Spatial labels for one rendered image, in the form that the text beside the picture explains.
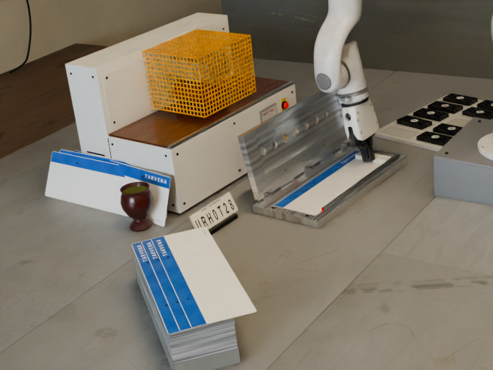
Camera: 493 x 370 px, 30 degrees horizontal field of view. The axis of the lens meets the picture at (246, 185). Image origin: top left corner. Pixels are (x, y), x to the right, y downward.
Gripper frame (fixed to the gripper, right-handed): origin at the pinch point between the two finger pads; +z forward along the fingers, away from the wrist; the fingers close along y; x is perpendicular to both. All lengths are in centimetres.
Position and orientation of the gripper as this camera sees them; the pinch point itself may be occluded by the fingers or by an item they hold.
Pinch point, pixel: (367, 153)
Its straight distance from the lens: 256.4
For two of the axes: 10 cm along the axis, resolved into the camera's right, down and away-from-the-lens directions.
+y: 6.1, -3.8, 7.0
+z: 2.6, 9.2, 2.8
